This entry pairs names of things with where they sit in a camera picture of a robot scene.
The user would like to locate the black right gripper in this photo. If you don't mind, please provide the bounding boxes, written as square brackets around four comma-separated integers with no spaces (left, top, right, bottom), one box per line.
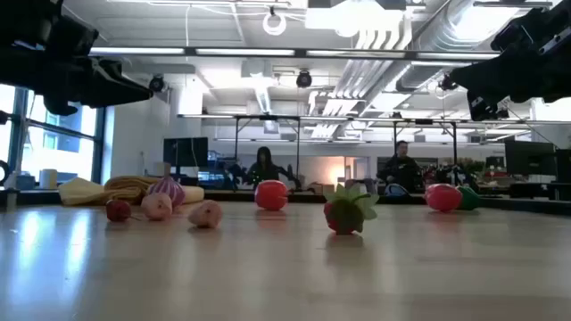
[449,26,571,121]

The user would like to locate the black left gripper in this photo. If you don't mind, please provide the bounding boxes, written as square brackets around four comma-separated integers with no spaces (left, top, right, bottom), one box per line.
[0,44,154,117]

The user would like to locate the green toy bell pepper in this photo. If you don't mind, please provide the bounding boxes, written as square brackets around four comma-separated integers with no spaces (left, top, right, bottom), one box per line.
[457,185,482,211]

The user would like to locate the small dark red radish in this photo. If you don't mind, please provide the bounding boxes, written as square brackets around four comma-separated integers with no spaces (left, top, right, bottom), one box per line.
[104,199,140,223]

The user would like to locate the small pink toy vegetable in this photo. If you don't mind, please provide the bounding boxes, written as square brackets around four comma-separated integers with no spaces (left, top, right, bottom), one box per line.
[140,192,174,222]
[186,199,224,230]

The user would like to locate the pink toy fruit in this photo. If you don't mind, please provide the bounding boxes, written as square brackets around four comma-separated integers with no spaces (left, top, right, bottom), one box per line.
[424,183,463,213]

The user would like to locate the red toy tomato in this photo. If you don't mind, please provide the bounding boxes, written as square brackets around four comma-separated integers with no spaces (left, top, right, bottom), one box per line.
[253,179,289,212]

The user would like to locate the red felt strawberry green leaves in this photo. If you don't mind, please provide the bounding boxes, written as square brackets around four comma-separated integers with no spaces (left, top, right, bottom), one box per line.
[322,183,380,236]

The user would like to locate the black computer monitor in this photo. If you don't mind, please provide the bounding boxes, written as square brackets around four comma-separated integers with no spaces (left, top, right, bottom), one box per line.
[162,136,210,169]
[504,140,557,177]

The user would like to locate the green background plant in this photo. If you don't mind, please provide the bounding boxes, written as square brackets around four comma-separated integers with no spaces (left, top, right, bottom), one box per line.
[445,156,486,179]

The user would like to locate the folded yellow cloth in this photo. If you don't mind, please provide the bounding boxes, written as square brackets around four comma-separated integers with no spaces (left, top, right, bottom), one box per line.
[57,175,205,207]

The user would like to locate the white cylinder container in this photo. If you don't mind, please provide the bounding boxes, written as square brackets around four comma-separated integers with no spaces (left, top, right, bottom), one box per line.
[38,169,59,190]

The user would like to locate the person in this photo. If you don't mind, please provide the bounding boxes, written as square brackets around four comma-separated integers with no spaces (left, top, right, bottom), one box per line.
[244,145,286,191]
[377,140,425,193]

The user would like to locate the small blue box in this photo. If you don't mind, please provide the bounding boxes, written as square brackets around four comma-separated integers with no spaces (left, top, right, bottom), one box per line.
[15,174,37,191]

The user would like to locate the blue white rounded bag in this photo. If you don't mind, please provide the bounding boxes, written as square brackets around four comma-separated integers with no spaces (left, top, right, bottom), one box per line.
[384,183,410,199]

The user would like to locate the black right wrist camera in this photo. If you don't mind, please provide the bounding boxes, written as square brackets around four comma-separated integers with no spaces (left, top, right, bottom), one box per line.
[490,6,563,53]

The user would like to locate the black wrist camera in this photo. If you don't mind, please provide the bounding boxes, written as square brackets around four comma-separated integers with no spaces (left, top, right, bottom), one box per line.
[44,15,100,62]
[490,6,563,53]

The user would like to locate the silver ceiling duct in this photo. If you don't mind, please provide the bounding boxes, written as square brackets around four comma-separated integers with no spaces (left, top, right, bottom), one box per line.
[394,0,509,93]

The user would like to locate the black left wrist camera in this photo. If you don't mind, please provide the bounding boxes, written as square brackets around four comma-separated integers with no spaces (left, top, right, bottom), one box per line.
[44,15,100,62]

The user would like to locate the black metal station frame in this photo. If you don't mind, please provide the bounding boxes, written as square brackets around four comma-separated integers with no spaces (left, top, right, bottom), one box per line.
[393,118,458,167]
[178,113,302,179]

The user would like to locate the black aluminium table frame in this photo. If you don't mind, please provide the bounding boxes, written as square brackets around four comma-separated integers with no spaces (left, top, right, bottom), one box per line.
[0,187,571,215]

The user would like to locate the long ceiling light rail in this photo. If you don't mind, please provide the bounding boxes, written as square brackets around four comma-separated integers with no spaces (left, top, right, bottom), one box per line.
[88,44,503,62]

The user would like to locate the white ceiling ring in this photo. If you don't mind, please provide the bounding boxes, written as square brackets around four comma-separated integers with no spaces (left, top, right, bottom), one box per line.
[261,11,287,37]

